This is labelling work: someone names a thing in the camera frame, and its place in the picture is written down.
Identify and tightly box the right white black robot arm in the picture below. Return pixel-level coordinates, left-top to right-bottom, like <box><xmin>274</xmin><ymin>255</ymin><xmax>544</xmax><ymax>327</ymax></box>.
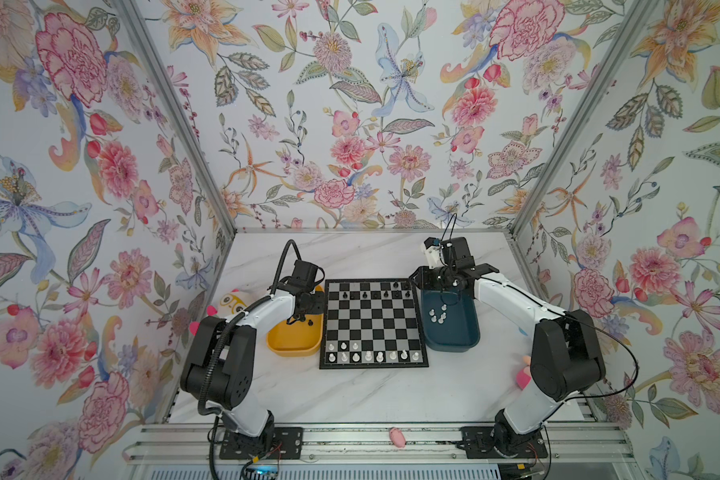
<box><xmin>411</xmin><ymin>237</ymin><xmax>606</xmax><ymax>458</ymax></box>

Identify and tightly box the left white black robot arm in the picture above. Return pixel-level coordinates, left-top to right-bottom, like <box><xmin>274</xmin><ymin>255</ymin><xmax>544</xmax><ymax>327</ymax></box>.
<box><xmin>180</xmin><ymin>239</ymin><xmax>326</xmax><ymax>450</ymax></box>

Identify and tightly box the dark teal plastic tray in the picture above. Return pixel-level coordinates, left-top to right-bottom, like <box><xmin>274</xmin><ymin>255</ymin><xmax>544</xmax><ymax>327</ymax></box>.
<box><xmin>420</xmin><ymin>290</ymin><xmax>481</xmax><ymax>353</ymax></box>

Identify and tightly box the yellow plastic tray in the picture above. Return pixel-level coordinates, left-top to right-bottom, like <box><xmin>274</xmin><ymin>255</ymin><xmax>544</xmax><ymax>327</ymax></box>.
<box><xmin>259</xmin><ymin>286</ymin><xmax>325</xmax><ymax>357</ymax></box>

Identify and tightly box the colourful plush toy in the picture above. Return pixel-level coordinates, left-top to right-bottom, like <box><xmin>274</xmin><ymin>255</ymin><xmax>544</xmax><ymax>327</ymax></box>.
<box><xmin>187</xmin><ymin>289</ymin><xmax>256</xmax><ymax>336</ymax></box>

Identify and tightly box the black white chessboard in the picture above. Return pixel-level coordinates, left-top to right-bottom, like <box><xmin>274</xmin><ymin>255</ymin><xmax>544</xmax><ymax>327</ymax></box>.
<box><xmin>319</xmin><ymin>278</ymin><xmax>429</xmax><ymax>370</ymax></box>

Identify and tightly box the pink striped plush doll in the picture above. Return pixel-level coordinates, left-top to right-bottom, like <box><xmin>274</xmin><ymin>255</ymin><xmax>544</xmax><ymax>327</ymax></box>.
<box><xmin>515</xmin><ymin>355</ymin><xmax>532</xmax><ymax>390</ymax></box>

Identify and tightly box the small pink toy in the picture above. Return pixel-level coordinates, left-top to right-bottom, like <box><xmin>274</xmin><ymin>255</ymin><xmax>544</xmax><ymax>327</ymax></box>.
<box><xmin>388</xmin><ymin>427</ymin><xmax>407</xmax><ymax>449</ymax></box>

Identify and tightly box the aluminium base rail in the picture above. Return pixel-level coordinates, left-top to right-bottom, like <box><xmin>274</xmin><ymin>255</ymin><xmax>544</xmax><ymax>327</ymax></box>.
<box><xmin>124</xmin><ymin>422</ymin><xmax>635</xmax><ymax>466</ymax></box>

